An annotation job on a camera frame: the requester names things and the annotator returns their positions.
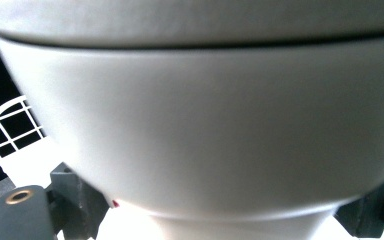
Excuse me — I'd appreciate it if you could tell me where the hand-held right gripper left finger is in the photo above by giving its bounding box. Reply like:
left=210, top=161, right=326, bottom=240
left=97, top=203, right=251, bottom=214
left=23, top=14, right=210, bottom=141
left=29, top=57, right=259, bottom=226
left=49, top=162, right=111, bottom=240

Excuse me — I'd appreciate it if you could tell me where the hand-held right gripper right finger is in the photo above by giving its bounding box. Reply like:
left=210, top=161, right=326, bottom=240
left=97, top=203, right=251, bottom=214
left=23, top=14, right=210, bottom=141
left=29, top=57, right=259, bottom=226
left=334, top=170, right=384, bottom=240

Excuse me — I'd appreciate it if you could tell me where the white ceramic bowl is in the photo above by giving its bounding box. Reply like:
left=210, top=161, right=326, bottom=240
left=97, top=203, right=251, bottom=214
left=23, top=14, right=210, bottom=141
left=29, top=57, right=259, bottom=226
left=0, top=31, right=384, bottom=240
left=0, top=0, right=384, bottom=48

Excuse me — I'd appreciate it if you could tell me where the white wire dish rack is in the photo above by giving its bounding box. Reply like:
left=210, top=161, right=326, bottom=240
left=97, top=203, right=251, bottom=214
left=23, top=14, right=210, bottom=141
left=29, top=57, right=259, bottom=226
left=0, top=94, right=68, bottom=188

